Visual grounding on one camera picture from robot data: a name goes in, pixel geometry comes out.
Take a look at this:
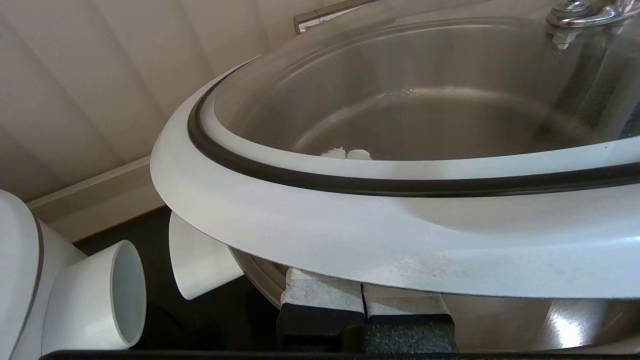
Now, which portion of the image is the glass lid with white rim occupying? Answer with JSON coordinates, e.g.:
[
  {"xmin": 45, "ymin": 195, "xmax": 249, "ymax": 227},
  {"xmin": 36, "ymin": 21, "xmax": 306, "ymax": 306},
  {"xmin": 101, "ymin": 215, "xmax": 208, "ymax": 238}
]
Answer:
[
  {"xmin": 150, "ymin": 0, "xmax": 640, "ymax": 300},
  {"xmin": 0, "ymin": 190, "xmax": 44, "ymax": 360}
]

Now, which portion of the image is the white round cooking pot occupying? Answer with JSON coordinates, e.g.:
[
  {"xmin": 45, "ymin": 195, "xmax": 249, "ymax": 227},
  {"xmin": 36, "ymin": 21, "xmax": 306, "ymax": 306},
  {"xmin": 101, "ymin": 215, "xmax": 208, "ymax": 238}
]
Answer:
[
  {"xmin": 169, "ymin": 20, "xmax": 640, "ymax": 353},
  {"xmin": 10, "ymin": 220, "xmax": 147, "ymax": 358}
]

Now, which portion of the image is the wide black induction cooktop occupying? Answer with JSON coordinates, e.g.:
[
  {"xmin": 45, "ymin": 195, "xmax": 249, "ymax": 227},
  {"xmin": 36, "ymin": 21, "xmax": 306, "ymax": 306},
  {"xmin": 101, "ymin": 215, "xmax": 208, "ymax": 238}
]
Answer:
[{"xmin": 72, "ymin": 205, "xmax": 281, "ymax": 351}]

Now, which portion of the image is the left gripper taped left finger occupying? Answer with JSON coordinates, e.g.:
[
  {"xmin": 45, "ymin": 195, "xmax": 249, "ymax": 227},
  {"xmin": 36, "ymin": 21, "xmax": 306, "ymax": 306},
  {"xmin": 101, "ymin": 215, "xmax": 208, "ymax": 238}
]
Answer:
[{"xmin": 276, "ymin": 267, "xmax": 366, "ymax": 352}]

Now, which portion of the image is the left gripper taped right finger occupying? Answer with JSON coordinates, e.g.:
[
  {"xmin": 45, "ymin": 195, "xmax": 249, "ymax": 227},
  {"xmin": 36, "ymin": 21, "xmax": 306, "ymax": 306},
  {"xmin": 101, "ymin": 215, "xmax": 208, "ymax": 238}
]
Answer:
[{"xmin": 361, "ymin": 284, "xmax": 456, "ymax": 328}]

